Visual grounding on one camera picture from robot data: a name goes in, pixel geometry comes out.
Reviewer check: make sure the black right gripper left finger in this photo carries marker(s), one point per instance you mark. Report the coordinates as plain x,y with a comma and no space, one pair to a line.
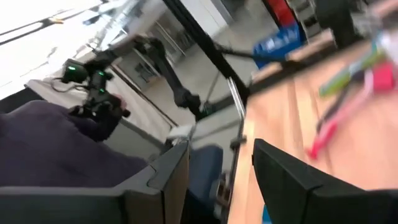
93,205

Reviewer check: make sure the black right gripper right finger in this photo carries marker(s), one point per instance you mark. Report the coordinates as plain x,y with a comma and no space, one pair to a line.
295,202

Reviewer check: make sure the blue sponge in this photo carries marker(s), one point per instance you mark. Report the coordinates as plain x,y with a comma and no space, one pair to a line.
266,216

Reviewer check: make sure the red white dish brush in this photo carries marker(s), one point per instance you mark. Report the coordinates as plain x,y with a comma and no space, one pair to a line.
326,130

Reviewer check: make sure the yellow-green scrub brush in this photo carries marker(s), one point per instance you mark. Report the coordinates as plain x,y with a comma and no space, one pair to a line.
342,79

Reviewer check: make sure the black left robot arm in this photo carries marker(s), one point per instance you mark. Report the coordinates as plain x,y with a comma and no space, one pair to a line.
335,18

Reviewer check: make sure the dark purple cloth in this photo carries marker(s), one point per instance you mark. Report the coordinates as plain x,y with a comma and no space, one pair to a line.
46,149

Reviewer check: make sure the blue chair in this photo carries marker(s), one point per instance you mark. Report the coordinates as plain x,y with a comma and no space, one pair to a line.
203,174

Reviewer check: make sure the silver aluminium extrusion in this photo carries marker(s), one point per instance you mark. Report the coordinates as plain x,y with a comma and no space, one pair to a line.
237,99

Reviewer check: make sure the blue crate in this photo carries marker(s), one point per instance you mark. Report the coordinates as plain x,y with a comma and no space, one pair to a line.
276,43

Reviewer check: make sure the red bin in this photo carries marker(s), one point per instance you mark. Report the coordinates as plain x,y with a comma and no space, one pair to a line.
281,11

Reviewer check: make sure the black table frame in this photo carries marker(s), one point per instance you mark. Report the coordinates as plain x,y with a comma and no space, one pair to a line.
211,49

